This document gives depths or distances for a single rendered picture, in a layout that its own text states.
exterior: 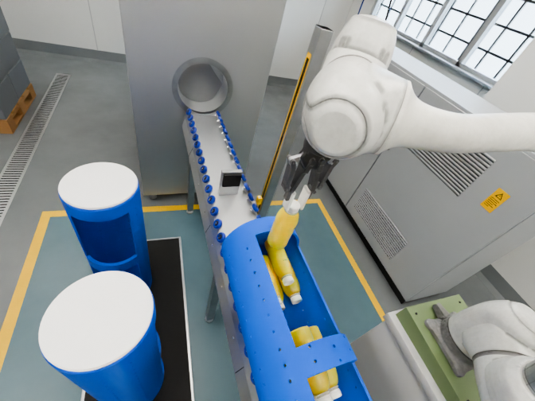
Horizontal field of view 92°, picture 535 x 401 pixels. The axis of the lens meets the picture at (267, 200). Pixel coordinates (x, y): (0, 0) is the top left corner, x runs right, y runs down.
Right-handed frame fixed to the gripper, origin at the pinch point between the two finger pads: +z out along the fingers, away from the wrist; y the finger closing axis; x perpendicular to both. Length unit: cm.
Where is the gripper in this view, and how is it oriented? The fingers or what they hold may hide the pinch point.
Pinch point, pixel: (295, 198)
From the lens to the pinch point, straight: 70.0
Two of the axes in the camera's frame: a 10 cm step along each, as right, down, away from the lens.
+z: -2.3, 6.9, 6.9
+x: 3.2, 7.2, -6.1
